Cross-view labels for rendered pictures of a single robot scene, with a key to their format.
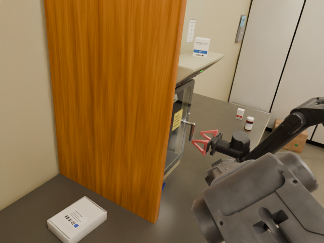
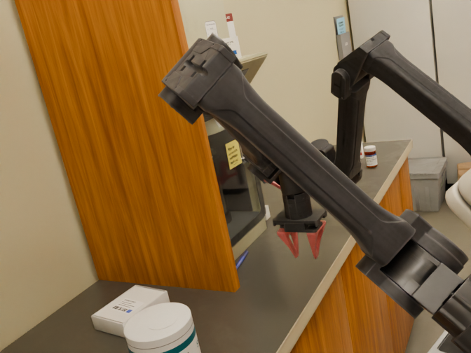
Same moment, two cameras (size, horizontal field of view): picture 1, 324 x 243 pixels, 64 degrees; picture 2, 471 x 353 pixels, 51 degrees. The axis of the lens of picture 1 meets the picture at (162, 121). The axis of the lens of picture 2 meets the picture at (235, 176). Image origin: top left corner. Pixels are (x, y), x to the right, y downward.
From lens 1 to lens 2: 53 cm
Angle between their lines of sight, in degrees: 12
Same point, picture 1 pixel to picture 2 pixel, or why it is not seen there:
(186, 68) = not seen: hidden behind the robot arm
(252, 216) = (181, 66)
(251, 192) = (183, 60)
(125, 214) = (195, 293)
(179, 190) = (268, 254)
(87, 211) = (141, 296)
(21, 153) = (41, 251)
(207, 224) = (165, 93)
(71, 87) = (84, 143)
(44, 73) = (48, 141)
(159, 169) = (214, 204)
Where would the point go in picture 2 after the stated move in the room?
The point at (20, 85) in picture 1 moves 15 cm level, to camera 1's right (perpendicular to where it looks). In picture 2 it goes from (22, 158) to (75, 148)
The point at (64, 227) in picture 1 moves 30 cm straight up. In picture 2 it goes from (114, 316) to (80, 202)
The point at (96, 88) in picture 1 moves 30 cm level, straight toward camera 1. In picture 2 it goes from (113, 132) to (114, 151)
